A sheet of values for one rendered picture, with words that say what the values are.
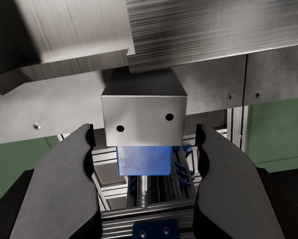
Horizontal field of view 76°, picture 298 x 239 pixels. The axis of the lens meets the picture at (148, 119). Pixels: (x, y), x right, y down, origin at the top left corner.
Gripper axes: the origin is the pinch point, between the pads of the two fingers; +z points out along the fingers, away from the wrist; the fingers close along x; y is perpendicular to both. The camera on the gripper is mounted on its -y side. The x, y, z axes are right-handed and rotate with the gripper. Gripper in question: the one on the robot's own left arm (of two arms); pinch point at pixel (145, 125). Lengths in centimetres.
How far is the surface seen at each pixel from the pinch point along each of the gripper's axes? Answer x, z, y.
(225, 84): 6.8, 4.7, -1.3
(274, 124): 78, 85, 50
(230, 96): 7.5, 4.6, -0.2
